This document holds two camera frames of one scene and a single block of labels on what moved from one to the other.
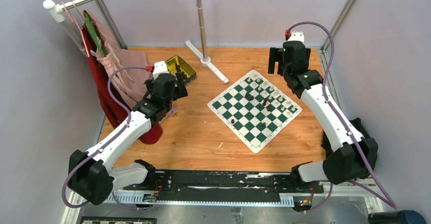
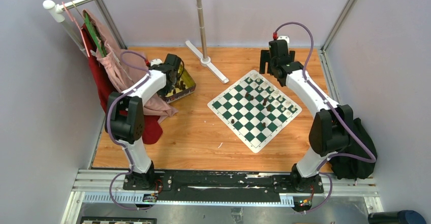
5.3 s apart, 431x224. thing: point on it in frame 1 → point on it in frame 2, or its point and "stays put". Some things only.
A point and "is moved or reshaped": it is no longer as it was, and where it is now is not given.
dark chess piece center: (248, 96) stays put
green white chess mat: (255, 109) stays put
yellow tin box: (175, 64) is moved or reshaped
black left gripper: (180, 90) → (164, 92)
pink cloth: (129, 69) stays put
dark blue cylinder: (398, 217) stays put
